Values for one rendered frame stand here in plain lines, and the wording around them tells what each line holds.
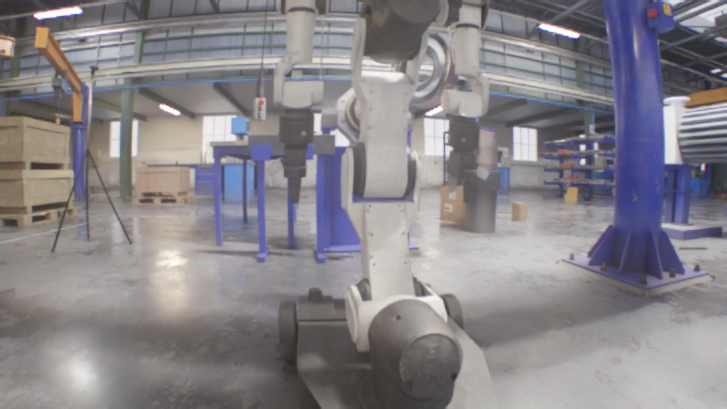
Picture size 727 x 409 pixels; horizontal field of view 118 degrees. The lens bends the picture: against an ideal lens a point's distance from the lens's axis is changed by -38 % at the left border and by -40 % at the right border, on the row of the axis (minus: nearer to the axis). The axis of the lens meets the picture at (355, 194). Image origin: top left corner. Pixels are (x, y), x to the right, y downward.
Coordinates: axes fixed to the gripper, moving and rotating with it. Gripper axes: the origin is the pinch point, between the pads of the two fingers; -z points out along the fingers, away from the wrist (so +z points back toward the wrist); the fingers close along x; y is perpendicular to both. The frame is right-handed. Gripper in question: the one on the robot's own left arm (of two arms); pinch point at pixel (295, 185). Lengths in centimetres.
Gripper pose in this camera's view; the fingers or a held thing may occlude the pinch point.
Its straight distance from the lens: 85.4
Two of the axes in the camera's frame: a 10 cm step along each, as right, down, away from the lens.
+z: 0.3, -9.7, -2.5
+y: -9.9, 0.0, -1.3
